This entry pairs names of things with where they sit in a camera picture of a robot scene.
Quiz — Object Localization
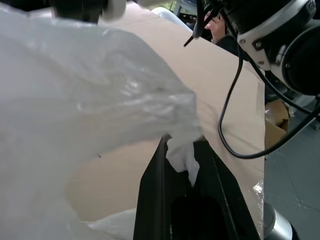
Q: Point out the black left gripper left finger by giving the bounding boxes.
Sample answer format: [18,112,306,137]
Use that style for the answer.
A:
[133,135,196,240]

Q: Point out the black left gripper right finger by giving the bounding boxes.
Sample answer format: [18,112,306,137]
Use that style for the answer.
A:
[172,140,261,240]

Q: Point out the translucent white plastic bag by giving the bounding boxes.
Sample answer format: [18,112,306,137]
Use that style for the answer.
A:
[0,4,204,240]

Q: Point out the silver rounded metal part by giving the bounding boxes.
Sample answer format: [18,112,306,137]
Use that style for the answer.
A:
[263,201,294,240]

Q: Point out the brown cardboard box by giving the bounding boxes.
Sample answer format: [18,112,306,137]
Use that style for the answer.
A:
[64,1,266,240]
[264,99,291,150]

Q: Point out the white crumpled plastic sheet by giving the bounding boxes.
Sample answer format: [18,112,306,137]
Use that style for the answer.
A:
[150,6,194,33]

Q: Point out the bystander in dark top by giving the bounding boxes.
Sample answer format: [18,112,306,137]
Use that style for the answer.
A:
[202,9,241,57]

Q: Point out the black looping robot cable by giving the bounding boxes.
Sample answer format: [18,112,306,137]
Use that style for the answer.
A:
[217,46,320,160]

